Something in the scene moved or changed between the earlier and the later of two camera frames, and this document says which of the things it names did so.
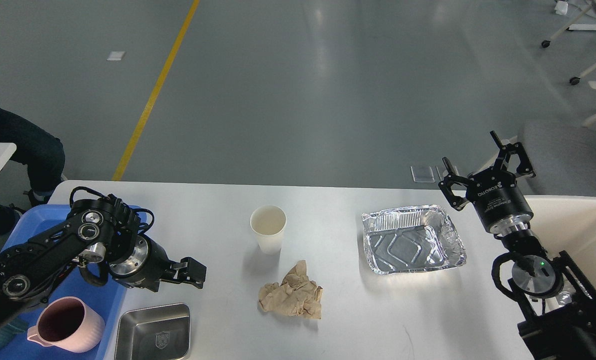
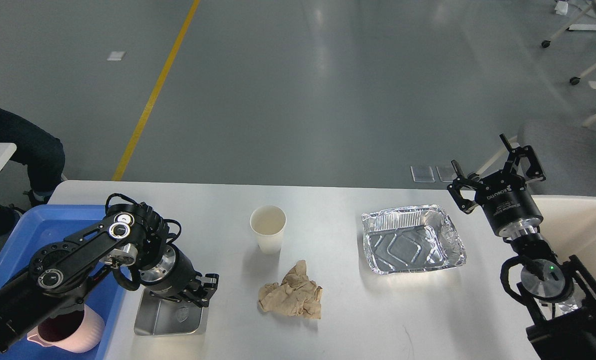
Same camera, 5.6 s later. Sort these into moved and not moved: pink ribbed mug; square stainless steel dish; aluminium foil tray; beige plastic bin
Moved: square stainless steel dish
Not moved: beige plastic bin; aluminium foil tray; pink ribbed mug
